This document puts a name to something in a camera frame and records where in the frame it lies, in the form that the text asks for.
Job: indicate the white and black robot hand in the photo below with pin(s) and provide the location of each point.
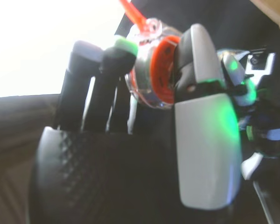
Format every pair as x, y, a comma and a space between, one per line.
107, 177

